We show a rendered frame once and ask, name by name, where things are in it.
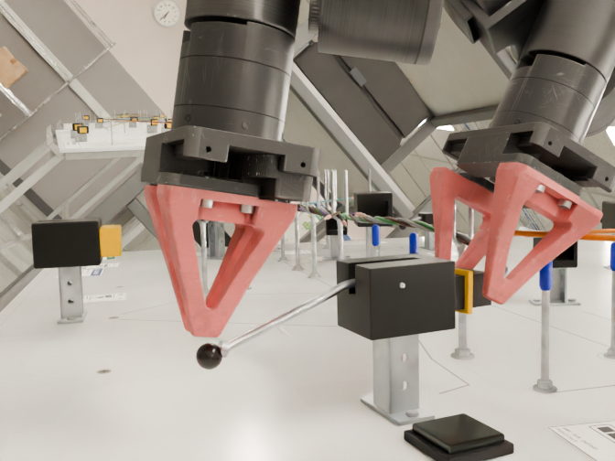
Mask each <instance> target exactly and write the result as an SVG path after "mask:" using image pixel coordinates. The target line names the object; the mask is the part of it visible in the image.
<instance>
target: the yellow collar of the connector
mask: <svg viewBox="0 0 615 461"><path fill-rule="evenodd" d="M455 274H460V275H465V309H461V310H455V311H456V312H460V313H463V314H467V315H470V314H472V292H473V272H472V271H470V270H464V269H459V268H455Z"/></svg>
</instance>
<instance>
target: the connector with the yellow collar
mask: <svg viewBox="0 0 615 461"><path fill-rule="evenodd" d="M455 268H459V269H464V270H470V271H472V272H473V292H472V308H473V307H479V306H491V300H489V299H487V298H485V297H484V296H483V295H482V289H483V278H484V272H483V271H478V270H472V269H467V268H460V267H455ZM461 309H465V275H460V274H455V310H461Z"/></svg>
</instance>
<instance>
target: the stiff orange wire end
mask: <svg viewBox="0 0 615 461"><path fill-rule="evenodd" d="M548 232H549V231H535V230H515V232H514V235H513V236H524V237H539V238H544V236H545V235H546V234H547V233H548ZM580 240H584V241H613V242H615V235H604V234H586V235H584V236H583V237H582V238H580Z"/></svg>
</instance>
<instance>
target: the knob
mask: <svg viewBox="0 0 615 461"><path fill-rule="evenodd" d="M196 360H197V362H198V364H199V365H200V366H201V367H202V368H203V369H205V370H213V369H215V368H217V367H218V366H219V365H220V364H221V361H222V354H221V348H220V347H219V346H218V345H216V344H214V343H210V342H209V343H205V344H203V345H201V346H200V347H199V348H198V350H197V352H196Z"/></svg>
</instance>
